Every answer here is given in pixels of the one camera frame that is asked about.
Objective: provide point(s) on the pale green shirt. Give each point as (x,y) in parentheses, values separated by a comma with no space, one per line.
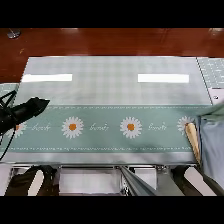
(213,150)

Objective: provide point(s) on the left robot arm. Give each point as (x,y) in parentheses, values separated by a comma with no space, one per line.
(25,110)

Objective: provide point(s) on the silver frame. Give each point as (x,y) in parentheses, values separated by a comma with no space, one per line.
(141,187)

